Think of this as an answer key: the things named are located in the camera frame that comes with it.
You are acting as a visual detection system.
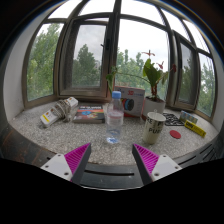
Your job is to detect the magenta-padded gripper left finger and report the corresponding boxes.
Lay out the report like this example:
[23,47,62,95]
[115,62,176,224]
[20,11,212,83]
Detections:
[40,142,92,186]

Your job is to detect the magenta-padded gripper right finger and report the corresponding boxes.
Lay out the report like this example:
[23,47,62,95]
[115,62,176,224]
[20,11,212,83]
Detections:
[131,143,183,186]

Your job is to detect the clear blue-capped water bottle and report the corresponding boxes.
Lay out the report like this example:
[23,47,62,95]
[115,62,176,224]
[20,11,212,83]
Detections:
[105,90,125,145]

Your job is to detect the flat round red coaster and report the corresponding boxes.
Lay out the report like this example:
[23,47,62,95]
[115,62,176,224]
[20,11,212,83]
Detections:
[169,129,182,140]

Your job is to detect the cream mug with black lettering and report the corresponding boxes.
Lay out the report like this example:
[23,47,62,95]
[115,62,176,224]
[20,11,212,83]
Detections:
[142,110,167,145]

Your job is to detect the black plastic grid piece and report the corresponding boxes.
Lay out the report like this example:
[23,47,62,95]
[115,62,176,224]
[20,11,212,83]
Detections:
[162,112,185,127]

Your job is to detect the yellow glue box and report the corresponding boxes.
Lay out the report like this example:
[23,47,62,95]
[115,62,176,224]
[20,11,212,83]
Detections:
[184,120,207,138]

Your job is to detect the multicoloured small carton pack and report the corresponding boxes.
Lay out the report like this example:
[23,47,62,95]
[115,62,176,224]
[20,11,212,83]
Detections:
[179,109,199,124]

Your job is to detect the potted plant in white pot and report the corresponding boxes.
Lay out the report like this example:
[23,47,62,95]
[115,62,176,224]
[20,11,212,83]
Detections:
[105,49,177,121]

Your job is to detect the white red filament spool box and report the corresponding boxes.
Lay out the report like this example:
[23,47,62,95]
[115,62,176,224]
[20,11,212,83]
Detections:
[114,85,146,118]

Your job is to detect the dark-framed bay window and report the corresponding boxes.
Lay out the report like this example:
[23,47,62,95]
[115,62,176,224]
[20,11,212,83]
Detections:
[21,0,217,122]

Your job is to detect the white power strip with cord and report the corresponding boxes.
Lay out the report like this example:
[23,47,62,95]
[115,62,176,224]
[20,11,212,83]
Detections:
[39,96,79,128]

